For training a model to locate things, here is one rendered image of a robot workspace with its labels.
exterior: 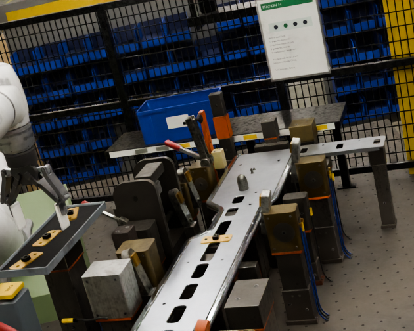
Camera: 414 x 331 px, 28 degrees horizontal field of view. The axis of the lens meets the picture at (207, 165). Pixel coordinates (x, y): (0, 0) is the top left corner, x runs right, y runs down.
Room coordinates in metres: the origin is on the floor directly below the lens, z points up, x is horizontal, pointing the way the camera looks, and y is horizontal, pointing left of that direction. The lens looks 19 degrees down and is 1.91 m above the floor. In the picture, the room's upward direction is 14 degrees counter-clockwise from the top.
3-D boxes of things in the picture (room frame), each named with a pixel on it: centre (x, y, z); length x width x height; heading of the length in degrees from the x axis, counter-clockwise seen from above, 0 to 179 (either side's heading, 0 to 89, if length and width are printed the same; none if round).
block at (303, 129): (2.69, -0.35, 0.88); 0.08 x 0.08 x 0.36; 70
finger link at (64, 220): (1.90, 0.37, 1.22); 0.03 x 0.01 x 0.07; 151
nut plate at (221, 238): (2.04, 0.02, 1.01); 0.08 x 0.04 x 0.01; 70
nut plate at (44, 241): (1.93, 0.43, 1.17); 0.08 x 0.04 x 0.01; 151
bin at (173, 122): (3.00, 0.05, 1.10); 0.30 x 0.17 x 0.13; 75
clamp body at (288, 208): (2.03, -0.18, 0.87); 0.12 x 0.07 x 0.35; 70
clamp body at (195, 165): (2.54, 0.03, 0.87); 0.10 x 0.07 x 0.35; 70
